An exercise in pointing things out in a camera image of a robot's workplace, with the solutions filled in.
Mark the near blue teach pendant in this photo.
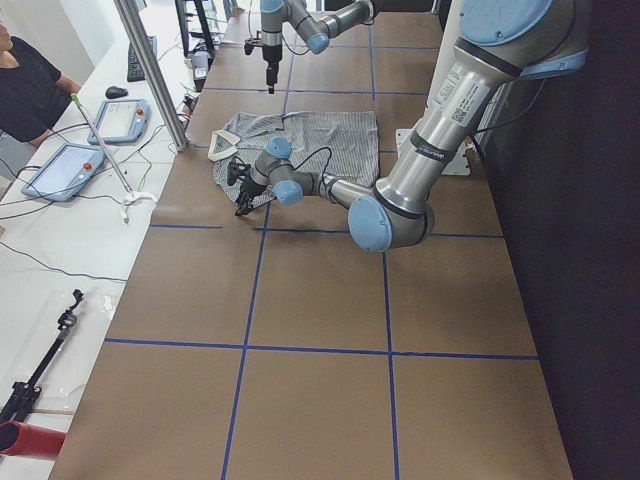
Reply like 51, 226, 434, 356
21, 143, 105, 202

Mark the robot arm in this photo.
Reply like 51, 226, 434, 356
227, 1, 592, 252
244, 0, 385, 94

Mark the red cylinder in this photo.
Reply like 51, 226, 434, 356
1, 421, 66, 460

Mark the person in black shirt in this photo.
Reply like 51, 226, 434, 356
1, 26, 81, 147

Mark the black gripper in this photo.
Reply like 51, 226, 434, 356
227, 157, 265, 217
244, 31, 283, 94

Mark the blue teach pendant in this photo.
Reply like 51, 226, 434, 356
94, 98, 150, 145
21, 143, 105, 202

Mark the black tripod stick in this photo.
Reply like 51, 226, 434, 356
1, 289, 84, 423

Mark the aluminium frame post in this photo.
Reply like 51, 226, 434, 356
114, 0, 188, 152

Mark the black computer mouse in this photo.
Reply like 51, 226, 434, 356
105, 86, 129, 99

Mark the black keyboard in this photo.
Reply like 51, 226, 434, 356
127, 36, 157, 82

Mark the navy white striped polo shirt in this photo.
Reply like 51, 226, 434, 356
211, 111, 380, 187

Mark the white pink reach stick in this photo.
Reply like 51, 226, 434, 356
70, 93, 158, 224

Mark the far blue teach pendant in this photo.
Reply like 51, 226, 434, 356
94, 98, 150, 145

